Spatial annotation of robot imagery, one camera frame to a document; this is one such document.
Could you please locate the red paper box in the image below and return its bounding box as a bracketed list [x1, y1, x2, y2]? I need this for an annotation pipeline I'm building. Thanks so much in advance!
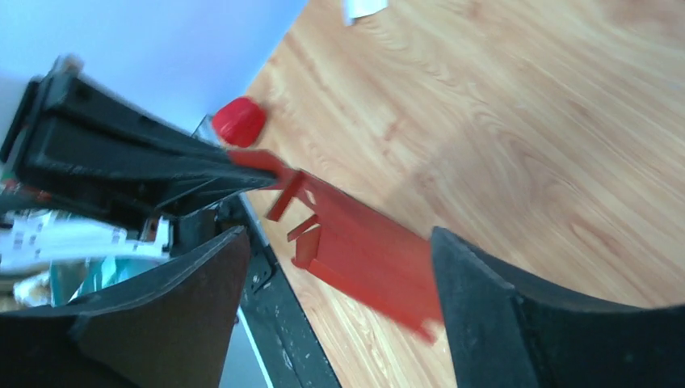
[228, 149, 443, 344]

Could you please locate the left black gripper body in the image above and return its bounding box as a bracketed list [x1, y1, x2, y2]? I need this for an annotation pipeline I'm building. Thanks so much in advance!
[1, 56, 107, 214]

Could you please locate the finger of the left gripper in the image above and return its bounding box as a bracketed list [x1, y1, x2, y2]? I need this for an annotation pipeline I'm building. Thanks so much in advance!
[69, 80, 242, 180]
[101, 160, 276, 217]

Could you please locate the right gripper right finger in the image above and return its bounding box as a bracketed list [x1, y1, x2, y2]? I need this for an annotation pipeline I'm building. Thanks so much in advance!
[431, 227, 684, 387]

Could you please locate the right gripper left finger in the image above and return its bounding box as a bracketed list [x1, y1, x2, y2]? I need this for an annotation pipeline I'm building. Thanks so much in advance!
[1, 227, 250, 387]

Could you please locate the red round object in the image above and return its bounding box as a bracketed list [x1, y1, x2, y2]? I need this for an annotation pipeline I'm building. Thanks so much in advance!
[211, 96, 267, 148]

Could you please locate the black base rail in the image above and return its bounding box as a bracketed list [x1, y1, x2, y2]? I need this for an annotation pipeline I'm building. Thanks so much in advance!
[170, 192, 343, 388]

